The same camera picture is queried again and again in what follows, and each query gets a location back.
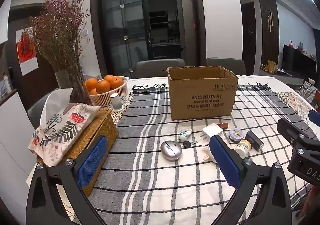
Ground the white charger plug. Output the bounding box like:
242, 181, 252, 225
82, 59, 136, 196
200, 123, 223, 140

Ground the red wall calendar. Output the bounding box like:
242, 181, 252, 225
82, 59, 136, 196
15, 27, 39, 76

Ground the dark wardrobe door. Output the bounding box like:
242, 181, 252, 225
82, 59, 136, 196
257, 0, 280, 65

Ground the patterned cushion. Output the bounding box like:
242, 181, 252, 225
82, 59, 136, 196
299, 81, 318, 103

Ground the grey dining chair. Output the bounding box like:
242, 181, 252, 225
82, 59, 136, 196
206, 57, 247, 75
27, 89, 59, 128
134, 59, 186, 79

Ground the brown cardboard box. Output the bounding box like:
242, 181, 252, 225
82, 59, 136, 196
167, 66, 239, 121

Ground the white television cabinet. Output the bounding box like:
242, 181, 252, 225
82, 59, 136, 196
260, 67, 305, 85

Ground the white plastic fruit basket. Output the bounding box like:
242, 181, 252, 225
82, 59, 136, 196
84, 76, 129, 107

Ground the glass sliding door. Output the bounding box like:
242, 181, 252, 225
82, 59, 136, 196
101, 0, 150, 70

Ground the small white cylinder speaker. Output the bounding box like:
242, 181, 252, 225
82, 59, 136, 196
110, 93, 121, 112

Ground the dark room door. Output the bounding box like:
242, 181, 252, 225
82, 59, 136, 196
241, 2, 257, 62

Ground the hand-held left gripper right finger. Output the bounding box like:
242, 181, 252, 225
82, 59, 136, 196
209, 135, 292, 225

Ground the person's right hand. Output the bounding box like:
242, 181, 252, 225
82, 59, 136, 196
295, 185, 320, 218

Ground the dried pink flower bouquet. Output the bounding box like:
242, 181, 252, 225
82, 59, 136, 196
25, 0, 90, 74

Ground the cream deer figurine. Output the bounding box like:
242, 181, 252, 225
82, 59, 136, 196
201, 144, 217, 163

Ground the snowman figurine keychain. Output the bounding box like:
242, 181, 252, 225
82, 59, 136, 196
179, 129, 193, 142

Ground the glass vase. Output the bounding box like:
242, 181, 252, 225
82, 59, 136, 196
54, 64, 93, 105

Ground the white pill bottle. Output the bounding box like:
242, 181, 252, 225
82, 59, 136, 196
235, 139, 252, 158

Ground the woven wicker box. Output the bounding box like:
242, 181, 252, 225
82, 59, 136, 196
37, 107, 119, 197

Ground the round metal tin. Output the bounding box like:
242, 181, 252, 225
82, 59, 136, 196
229, 127, 245, 143

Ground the black television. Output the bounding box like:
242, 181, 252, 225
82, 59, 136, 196
282, 44, 320, 75

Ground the grey refrigerator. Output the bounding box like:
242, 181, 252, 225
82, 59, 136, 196
175, 0, 198, 65

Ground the floral fabric tissue cover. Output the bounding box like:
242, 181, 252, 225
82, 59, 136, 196
27, 87, 102, 167

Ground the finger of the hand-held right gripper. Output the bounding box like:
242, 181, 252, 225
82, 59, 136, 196
277, 118, 316, 155
308, 109, 320, 127

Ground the grey plaid tablecloth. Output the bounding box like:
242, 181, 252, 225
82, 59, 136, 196
85, 82, 320, 225

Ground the colourful patterned cloth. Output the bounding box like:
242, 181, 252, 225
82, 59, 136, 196
276, 91, 313, 123

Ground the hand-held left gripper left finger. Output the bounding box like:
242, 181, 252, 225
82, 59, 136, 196
26, 136, 108, 225

